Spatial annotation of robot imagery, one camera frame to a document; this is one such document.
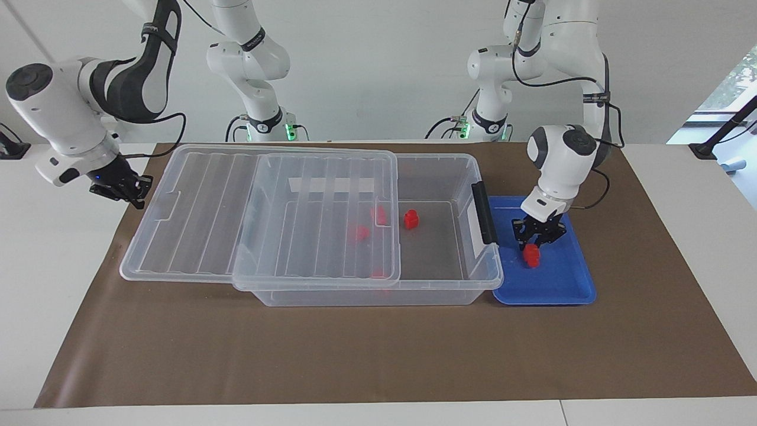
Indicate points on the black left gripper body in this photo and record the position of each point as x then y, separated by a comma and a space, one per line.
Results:
539, 225

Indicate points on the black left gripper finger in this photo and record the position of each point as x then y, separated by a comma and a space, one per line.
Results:
520, 234
555, 234

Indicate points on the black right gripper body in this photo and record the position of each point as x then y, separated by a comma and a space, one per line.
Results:
115, 177

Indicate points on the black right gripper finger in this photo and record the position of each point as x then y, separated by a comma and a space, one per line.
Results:
137, 199
145, 184

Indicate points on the small red block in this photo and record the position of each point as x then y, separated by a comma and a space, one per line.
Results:
378, 273
359, 232
410, 219
378, 214
531, 255

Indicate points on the clear ribbed plastic lid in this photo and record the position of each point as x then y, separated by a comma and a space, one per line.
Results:
195, 225

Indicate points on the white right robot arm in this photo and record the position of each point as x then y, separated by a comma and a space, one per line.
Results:
53, 118

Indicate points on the blue plastic tray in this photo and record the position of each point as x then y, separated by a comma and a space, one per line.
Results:
562, 284

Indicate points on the clear plastic storage box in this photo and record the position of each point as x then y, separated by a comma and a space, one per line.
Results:
440, 236

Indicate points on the black angled stand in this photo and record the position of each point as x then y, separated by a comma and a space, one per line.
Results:
704, 149

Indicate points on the light blue object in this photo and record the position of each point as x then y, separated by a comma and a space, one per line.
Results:
736, 165

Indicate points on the brown paper table mat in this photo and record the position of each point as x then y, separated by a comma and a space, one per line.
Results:
355, 355

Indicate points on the window with greenery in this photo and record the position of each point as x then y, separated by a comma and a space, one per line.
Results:
736, 83

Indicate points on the black clamp mount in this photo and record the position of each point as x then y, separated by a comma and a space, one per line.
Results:
12, 149

